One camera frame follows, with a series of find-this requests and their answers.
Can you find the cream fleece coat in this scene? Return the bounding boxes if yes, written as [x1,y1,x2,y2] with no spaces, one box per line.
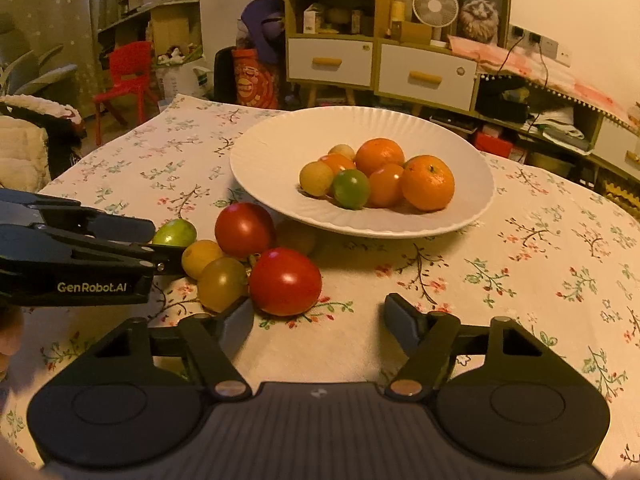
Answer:
[0,95,88,193]

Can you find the clear plastic storage box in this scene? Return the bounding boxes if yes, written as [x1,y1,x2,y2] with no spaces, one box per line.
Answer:
[430,115,478,136]

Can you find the black socket cable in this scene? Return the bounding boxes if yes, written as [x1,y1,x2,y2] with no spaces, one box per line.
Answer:
[495,35,551,91]

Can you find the red tomato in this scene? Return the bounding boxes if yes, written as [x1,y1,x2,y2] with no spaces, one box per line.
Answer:
[214,202,277,261]
[248,247,323,317]

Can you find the black flat panel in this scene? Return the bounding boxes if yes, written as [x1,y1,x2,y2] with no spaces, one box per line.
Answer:
[214,46,238,103]

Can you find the floral tablecloth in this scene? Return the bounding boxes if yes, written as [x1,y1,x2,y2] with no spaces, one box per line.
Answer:
[0,92,640,471]

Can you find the long wooden sideboard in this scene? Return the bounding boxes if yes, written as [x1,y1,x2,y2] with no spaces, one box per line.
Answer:
[475,72,640,186]

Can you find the orange printed bag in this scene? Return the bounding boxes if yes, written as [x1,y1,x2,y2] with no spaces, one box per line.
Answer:
[231,47,282,110]

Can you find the low wooden drawer cabinet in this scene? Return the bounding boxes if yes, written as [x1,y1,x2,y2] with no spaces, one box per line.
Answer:
[374,35,481,116]

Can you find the tall wooden drawer cabinet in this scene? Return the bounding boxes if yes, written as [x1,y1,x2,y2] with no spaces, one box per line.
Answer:
[283,0,396,108]

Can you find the orange tomato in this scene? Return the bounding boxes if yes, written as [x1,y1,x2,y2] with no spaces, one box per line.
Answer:
[367,163,405,209]

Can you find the loose white papers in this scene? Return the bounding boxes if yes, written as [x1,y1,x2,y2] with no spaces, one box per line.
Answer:
[530,105,593,151]

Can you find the grey office chair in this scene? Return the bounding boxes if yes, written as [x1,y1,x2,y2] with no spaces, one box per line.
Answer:
[0,12,81,98]

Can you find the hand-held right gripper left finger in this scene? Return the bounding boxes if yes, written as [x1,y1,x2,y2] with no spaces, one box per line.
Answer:
[81,296,256,401]

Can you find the framed cat picture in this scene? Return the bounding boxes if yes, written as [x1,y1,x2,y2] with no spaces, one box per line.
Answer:
[445,0,513,48]

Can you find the person's left hand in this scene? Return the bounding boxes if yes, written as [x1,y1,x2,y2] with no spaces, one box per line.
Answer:
[0,306,25,378]

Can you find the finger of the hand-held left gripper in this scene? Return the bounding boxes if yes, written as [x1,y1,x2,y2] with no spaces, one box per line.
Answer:
[0,223,186,277]
[0,188,157,246]

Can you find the white ribbed plate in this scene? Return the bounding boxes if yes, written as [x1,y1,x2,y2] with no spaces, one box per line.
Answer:
[229,106,495,239]

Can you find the white plastic bags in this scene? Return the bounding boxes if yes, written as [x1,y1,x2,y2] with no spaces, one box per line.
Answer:
[155,55,216,106]

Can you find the green tomato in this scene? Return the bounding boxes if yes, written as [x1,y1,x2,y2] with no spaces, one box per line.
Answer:
[151,218,198,248]
[332,169,371,210]

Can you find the purple plush toy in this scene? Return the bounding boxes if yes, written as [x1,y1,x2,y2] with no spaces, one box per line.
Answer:
[236,0,288,66]

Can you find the small mandarin orange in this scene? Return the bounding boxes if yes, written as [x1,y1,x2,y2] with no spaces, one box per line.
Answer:
[318,154,357,177]

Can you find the brown-green tomato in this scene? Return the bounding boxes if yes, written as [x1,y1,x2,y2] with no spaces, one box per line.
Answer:
[197,257,249,314]

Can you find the beige bin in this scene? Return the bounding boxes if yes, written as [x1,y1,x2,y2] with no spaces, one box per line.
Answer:
[527,150,576,178]

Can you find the pink patterned cloth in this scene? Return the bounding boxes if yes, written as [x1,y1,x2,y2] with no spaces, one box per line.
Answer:
[446,35,633,121]

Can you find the black bag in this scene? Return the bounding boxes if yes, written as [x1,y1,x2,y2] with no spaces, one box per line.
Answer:
[475,82,531,121]

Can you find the wooden bookshelf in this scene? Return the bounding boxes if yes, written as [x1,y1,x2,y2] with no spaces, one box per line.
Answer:
[97,0,203,96]

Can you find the small white fan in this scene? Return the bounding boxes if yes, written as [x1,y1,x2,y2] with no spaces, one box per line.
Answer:
[412,0,460,41]

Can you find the red plastic chair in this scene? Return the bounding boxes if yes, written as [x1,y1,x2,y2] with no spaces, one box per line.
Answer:
[92,41,161,147]

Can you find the beige patterned curtain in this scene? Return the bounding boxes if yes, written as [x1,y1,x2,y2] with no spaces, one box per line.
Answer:
[0,0,101,101]

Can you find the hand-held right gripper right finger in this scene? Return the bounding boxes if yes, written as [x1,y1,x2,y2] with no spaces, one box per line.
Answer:
[383,292,557,401]

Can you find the brown cardboard box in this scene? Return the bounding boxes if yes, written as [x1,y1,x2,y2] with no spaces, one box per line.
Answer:
[397,21,433,45]

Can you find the yellow foam mat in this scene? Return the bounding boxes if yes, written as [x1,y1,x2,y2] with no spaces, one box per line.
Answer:
[602,165,640,211]

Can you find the red box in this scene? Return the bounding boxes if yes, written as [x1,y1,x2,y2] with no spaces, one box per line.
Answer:
[474,130,516,158]

